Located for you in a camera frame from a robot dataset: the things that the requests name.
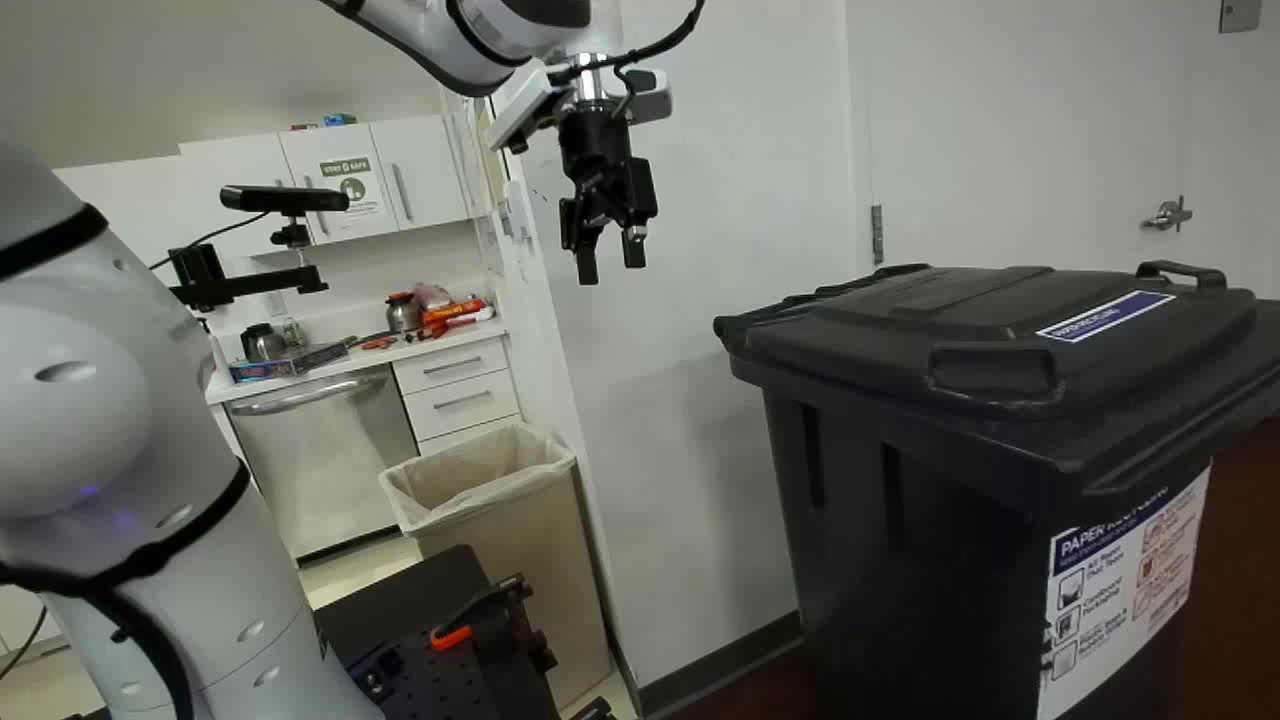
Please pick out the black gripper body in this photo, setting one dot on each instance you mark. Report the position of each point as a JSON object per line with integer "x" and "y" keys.
{"x": 602, "y": 162}

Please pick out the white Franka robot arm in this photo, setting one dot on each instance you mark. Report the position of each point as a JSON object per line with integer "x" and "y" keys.
{"x": 82, "y": 400}

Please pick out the black wheeled bin body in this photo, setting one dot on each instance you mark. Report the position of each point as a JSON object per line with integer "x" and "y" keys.
{"x": 935, "y": 574}

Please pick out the white printed bin label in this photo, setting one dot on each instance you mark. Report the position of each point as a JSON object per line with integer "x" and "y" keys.
{"x": 1121, "y": 601}

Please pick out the red snack packages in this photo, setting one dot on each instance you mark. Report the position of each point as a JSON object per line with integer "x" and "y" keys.
{"x": 451, "y": 313}

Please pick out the white drawer unit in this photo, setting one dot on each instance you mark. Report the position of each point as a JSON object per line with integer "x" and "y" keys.
{"x": 462, "y": 387}

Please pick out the small dark jar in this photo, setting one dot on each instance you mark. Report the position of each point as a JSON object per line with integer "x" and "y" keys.
{"x": 401, "y": 313}

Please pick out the silver door hinge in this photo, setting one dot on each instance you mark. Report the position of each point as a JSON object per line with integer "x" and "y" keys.
{"x": 877, "y": 234}

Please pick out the small cabinet door label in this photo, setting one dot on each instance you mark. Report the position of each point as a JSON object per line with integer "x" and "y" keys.
{"x": 346, "y": 164}

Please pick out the dark flat counter tray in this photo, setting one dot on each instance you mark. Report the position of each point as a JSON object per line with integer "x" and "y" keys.
{"x": 303, "y": 356}

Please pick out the beige lined trash can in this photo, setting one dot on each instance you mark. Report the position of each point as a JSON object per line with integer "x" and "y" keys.
{"x": 533, "y": 563}

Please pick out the metal kettle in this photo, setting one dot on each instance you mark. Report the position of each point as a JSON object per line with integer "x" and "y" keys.
{"x": 265, "y": 344}

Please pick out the stainless dishwasher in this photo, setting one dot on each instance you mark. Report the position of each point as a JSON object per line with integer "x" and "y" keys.
{"x": 320, "y": 466}

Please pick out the black perforated cart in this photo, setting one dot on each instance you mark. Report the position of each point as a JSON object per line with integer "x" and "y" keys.
{"x": 401, "y": 626}

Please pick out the white door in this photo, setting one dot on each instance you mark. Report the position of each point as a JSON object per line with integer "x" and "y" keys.
{"x": 1043, "y": 133}

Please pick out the blue lid sticker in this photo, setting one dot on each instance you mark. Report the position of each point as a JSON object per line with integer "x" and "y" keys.
{"x": 1107, "y": 316}

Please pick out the papers posted on wall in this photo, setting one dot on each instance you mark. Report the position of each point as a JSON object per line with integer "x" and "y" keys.
{"x": 510, "y": 185}

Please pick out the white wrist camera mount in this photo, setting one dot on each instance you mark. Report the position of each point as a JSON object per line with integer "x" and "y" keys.
{"x": 527, "y": 101}

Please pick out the white wall cabinets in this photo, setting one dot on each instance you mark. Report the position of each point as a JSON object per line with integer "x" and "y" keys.
{"x": 413, "y": 164}

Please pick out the black bar-shaped camera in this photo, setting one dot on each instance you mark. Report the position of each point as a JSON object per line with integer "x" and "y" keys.
{"x": 280, "y": 196}

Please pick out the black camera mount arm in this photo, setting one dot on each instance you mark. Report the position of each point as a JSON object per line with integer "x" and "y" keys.
{"x": 252, "y": 280}

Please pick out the grey wall switch plate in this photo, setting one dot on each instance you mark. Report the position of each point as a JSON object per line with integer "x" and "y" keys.
{"x": 1238, "y": 15}

